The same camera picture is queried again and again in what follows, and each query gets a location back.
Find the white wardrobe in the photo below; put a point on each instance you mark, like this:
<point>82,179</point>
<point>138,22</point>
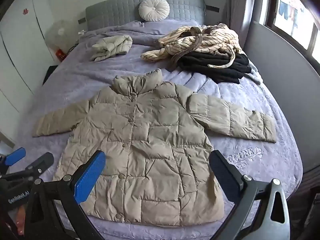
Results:
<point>20,55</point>

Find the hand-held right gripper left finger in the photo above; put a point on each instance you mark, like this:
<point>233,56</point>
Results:
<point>90,177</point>

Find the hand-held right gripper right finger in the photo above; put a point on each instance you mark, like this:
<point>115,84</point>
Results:
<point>225,177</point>

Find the plastic covered fan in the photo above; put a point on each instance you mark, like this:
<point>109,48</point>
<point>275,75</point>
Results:
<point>60,33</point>

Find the folded pale quilted jacket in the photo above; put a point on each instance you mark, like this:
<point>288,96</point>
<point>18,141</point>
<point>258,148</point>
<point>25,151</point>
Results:
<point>112,46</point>

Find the black box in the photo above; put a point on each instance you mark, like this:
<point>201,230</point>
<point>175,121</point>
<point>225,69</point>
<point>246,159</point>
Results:
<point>50,75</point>

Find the grey cloth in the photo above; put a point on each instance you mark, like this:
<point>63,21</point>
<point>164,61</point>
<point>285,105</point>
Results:
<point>256,75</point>

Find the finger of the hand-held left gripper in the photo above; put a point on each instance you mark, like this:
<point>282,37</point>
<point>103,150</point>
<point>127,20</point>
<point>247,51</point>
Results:
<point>15,156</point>
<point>41,163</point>

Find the large beige puffer jacket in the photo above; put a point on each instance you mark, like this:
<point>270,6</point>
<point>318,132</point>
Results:
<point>150,142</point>

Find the black garment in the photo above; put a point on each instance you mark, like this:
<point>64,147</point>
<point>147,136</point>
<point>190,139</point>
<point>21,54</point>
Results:
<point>212,65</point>

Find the hanging clothes outside window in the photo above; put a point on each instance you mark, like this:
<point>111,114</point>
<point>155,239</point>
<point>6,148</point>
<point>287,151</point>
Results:
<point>287,5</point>

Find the purple embossed blanket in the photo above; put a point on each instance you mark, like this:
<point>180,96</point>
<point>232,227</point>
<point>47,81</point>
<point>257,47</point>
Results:
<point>100,72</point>

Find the round white cushion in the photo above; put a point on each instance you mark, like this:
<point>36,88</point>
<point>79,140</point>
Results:
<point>153,9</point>

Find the cream striped garment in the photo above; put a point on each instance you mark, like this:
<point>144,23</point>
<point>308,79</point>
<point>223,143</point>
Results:
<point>175,42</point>

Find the red box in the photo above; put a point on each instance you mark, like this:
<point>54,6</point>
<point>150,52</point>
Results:
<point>60,55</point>

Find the grey quilted headboard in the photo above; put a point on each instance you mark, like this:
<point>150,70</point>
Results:
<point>115,10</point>

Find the person's left hand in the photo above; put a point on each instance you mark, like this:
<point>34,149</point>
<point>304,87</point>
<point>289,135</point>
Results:
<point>18,217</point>

